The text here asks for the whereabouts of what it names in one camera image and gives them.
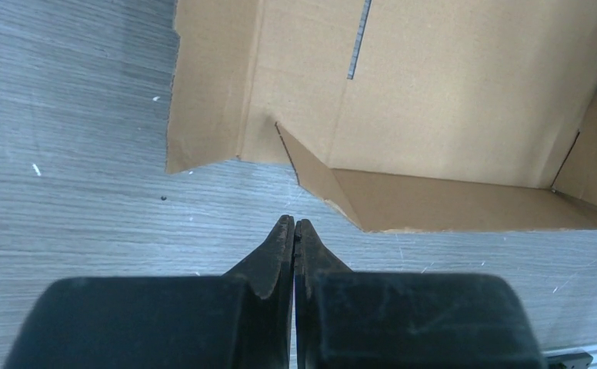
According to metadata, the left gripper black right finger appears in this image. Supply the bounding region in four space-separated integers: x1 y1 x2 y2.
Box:
294 220 547 368

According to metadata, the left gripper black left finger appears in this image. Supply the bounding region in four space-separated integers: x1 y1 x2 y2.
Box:
5 215 295 368

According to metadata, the brown cardboard box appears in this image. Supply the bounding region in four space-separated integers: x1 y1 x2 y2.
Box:
166 1 597 232

